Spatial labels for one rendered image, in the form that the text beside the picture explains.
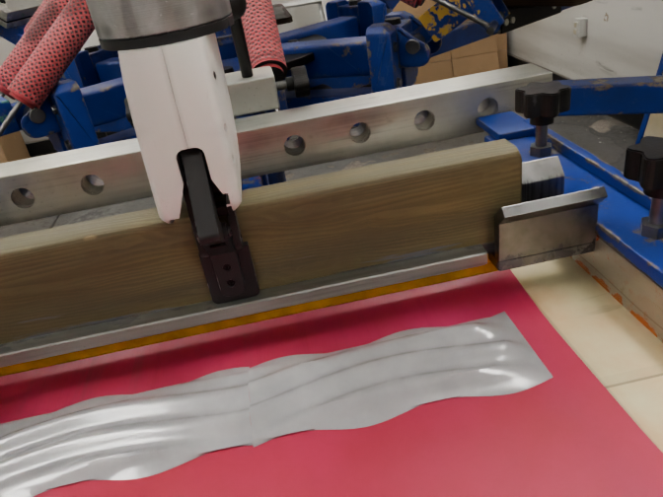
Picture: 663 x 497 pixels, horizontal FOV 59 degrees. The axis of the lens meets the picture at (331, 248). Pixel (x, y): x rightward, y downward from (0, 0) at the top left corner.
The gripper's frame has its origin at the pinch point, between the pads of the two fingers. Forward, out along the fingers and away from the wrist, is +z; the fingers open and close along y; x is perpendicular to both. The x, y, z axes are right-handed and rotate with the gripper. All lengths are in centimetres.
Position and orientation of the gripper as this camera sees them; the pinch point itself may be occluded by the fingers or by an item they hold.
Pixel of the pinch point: (230, 258)
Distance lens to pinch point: 40.9
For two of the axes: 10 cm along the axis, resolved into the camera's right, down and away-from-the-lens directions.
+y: 1.5, 4.7, -8.7
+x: 9.8, -2.0, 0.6
